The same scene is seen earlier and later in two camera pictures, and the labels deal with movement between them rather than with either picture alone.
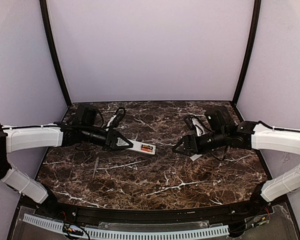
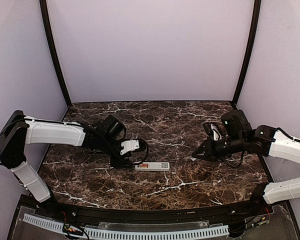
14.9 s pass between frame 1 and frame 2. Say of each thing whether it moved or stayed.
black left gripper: moved
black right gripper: moved
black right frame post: stayed
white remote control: moved
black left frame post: stayed
